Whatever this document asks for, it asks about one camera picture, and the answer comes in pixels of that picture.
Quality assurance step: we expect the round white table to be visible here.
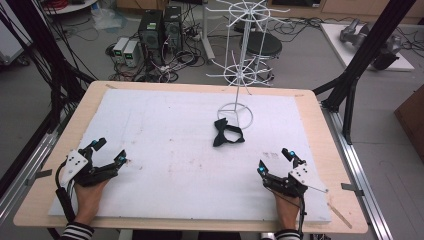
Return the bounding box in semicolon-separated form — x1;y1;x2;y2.
42;0;100;16

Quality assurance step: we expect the aluminium rail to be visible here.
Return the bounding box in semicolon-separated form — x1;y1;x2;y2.
0;111;73;223
320;105;395;240

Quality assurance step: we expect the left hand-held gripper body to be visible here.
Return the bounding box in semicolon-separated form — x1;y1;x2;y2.
60;148;120;188

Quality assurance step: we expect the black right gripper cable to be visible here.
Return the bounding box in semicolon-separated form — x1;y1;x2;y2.
297;194;307;238

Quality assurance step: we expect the large black computer tower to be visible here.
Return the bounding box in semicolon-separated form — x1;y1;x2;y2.
137;9;165;66

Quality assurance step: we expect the black bow tie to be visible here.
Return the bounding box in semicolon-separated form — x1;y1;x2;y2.
212;117;246;148

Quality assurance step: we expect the black round stool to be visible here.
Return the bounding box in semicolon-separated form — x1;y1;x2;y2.
243;31;283;83

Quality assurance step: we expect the clear plastic bag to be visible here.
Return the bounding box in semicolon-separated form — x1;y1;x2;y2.
90;4;128;32

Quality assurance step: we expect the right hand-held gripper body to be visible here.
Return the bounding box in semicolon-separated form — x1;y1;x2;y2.
263;163;330;199

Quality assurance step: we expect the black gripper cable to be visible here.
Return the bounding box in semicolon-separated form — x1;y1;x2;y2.
54;159;77;223
297;194;307;238

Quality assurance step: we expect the white floor board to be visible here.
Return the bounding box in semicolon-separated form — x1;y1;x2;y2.
319;22;416;73

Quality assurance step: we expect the brown wooden cabinet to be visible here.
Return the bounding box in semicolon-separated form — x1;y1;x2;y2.
393;84;424;164

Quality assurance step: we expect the black metal frame post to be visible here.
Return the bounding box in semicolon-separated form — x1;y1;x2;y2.
312;0;418;146
0;0;96;134

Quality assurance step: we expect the slim black computer tower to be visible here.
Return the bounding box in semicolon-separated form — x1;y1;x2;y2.
162;5;184;54

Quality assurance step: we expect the person's right hand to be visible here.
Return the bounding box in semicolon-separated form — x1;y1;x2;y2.
273;191;302;231

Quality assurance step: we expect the grey metal clamp bracket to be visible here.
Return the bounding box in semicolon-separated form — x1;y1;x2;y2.
340;182;365;198
24;168;54;187

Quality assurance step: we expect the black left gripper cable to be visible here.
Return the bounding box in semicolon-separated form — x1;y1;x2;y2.
54;159;77;223

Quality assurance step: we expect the grey bench power supply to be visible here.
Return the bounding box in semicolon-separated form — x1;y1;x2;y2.
112;36;130;65
122;39;141;68

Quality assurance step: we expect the thin wooden stick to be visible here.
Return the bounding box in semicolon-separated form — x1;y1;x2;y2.
327;202;353;230

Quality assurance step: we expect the person's left hand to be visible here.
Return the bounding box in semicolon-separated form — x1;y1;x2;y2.
73;179;110;225

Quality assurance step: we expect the white wire display rack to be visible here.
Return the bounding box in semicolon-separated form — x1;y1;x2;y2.
204;0;291;131

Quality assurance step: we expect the white foam board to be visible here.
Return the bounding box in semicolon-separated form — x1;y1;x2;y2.
47;87;333;225

